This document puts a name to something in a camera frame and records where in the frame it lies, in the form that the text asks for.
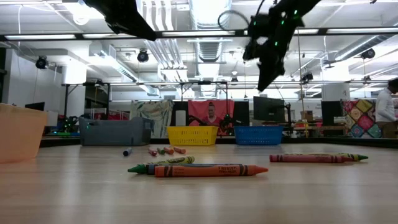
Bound black overhead rig beam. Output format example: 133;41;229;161
0;27;398;43

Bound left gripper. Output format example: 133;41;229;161
104;0;158;42

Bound black aluminium table frame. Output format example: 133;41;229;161
36;135;398;149

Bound blue plastic basket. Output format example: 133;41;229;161
233;125;284;146

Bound yellow plastic basket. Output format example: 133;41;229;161
166;125;219;147

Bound floral painted backdrop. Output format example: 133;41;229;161
129;99;174;139

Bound white pillar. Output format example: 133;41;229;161
61;63;88;125
321;67;351;102

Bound grey plastic bin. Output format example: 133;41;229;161
78;116;155;147

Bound orange translucent bin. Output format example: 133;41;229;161
0;103;48;164

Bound white box device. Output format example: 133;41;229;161
175;110;187;127

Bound white rectangular air duct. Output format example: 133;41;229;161
88;42;161;97

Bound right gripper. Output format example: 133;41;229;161
242;4;305;93

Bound colourful patchwork quilt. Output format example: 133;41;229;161
341;98;384;139

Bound black panel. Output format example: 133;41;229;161
170;101;190;127

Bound large silver ventilation duct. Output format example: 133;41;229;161
188;0;233;98

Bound slanted silver duct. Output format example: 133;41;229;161
334;34;398;62

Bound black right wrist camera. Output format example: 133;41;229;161
247;13;272;40

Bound red backdrop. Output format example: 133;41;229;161
187;99;236;136

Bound white ceiling pipes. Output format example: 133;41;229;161
136;0;190;83

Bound black backdrop stand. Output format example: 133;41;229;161
62;79;398;127

